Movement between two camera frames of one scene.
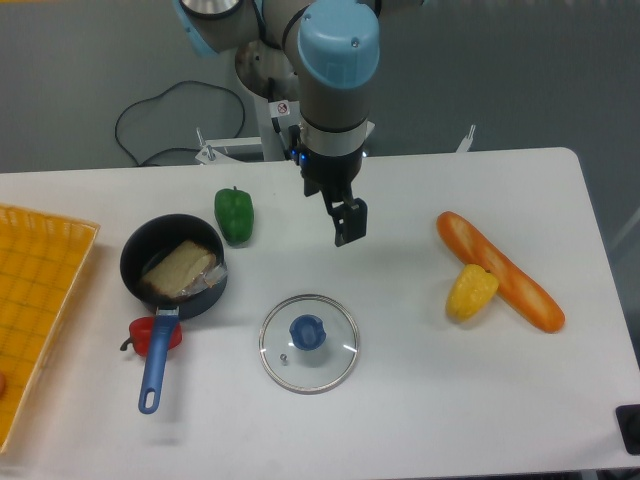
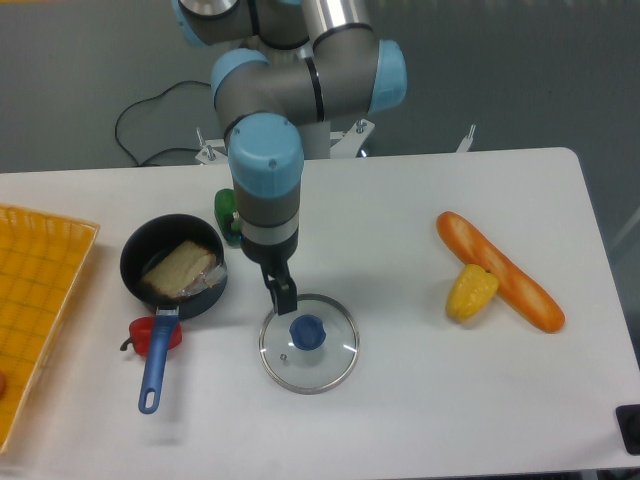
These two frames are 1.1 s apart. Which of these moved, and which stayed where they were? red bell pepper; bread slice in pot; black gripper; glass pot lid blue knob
Moved: black gripper
Stayed: bread slice in pot; red bell pepper; glass pot lid blue knob
